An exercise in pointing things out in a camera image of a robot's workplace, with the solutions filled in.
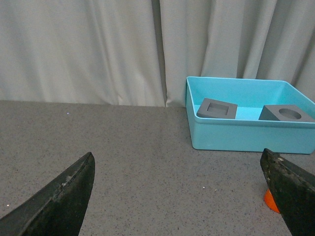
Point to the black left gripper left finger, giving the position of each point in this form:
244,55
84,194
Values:
59,208

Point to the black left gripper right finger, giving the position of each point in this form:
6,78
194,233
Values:
293,190

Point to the orange cylinder 4680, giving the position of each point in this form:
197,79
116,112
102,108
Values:
270,202

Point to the gray block round hole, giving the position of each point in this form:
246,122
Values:
284,113

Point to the gray block square hole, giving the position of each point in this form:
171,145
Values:
211,108

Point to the blue plastic box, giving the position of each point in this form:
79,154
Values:
246,132

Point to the white curtain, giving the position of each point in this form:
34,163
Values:
140,52

